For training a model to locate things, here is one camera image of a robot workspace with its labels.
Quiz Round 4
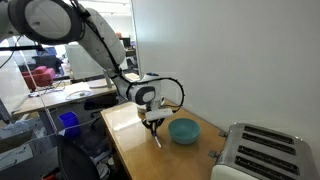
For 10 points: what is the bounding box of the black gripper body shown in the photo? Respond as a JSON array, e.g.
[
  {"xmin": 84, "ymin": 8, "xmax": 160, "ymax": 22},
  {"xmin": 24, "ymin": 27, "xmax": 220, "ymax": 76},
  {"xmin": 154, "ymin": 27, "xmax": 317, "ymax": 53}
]
[{"xmin": 142, "ymin": 118, "xmax": 165, "ymax": 129}]

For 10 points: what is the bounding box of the red sofa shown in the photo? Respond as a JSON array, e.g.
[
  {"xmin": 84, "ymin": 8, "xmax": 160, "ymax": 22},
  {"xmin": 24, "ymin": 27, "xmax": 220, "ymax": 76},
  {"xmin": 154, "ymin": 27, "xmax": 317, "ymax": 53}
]
[{"xmin": 22, "ymin": 66, "xmax": 56, "ymax": 91}]

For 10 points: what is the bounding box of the purple sharpie marker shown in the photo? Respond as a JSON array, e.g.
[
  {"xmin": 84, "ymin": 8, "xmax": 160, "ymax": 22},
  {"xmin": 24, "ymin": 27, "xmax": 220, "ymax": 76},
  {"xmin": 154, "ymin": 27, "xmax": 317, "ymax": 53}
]
[{"xmin": 153, "ymin": 134, "xmax": 162, "ymax": 148}]

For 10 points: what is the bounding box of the silver four-slot toaster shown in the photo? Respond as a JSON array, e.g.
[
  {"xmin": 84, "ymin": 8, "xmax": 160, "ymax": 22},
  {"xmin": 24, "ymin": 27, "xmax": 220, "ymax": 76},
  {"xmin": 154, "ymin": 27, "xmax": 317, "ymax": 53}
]
[{"xmin": 210, "ymin": 123, "xmax": 320, "ymax": 180}]

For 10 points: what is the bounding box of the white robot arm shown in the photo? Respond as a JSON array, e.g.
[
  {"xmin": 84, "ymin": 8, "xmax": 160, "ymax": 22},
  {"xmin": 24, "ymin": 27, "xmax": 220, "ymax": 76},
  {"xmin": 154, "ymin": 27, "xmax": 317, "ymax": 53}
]
[{"xmin": 0, "ymin": 0, "xmax": 161, "ymax": 114}]

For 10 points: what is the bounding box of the teal bowl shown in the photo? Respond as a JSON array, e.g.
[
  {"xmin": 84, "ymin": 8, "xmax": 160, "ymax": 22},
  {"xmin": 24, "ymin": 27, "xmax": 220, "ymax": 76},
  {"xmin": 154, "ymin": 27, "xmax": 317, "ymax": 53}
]
[{"xmin": 168, "ymin": 118, "xmax": 201, "ymax": 145}]

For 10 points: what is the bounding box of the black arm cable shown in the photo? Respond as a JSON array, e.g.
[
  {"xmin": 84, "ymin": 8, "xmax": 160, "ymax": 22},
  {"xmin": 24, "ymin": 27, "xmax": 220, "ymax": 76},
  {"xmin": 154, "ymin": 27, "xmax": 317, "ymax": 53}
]
[{"xmin": 71, "ymin": 0, "xmax": 186, "ymax": 114}]

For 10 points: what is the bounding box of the black office chair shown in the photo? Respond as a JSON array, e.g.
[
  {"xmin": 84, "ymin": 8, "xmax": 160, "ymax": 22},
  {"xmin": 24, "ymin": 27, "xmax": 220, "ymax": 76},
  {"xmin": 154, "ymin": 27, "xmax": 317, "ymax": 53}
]
[{"xmin": 57, "ymin": 135, "xmax": 100, "ymax": 180}]

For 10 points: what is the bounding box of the wooden background desk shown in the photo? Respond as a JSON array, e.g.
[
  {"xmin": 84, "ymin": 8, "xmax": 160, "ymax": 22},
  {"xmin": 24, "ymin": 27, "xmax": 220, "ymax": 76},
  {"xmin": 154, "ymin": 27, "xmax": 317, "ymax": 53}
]
[{"xmin": 13, "ymin": 78, "xmax": 116, "ymax": 116}]

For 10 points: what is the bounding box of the white computer monitor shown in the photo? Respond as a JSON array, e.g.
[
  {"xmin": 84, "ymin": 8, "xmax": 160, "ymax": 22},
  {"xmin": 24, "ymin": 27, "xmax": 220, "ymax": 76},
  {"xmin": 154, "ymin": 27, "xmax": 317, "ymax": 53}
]
[{"xmin": 65, "ymin": 43, "xmax": 112, "ymax": 89}]

